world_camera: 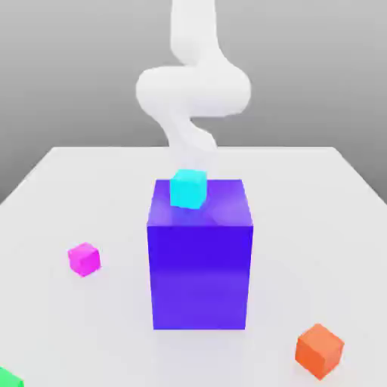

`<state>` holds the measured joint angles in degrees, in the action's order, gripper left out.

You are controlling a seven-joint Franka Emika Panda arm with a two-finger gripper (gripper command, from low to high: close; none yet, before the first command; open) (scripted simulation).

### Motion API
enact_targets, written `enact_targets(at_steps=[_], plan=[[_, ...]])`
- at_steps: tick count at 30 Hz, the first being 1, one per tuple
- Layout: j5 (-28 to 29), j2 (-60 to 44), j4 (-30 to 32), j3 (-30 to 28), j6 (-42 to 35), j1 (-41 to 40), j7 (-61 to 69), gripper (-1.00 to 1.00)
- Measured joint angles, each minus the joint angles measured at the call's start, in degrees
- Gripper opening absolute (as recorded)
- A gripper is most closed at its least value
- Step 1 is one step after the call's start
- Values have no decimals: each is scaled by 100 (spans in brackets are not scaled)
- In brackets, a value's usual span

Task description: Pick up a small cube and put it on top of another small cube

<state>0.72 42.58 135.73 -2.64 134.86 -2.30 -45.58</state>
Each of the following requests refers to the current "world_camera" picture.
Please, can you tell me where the small cyan cube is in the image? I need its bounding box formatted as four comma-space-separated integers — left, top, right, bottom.
169, 169, 209, 210

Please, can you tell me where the small magenta cube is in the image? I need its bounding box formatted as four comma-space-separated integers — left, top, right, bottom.
67, 241, 101, 278

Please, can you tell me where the small orange cube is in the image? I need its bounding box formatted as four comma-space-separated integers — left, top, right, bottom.
295, 323, 345, 381

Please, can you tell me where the small green cube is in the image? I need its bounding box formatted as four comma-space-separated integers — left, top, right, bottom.
0, 366, 24, 387

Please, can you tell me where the large purple box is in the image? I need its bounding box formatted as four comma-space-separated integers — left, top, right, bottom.
146, 178, 254, 331

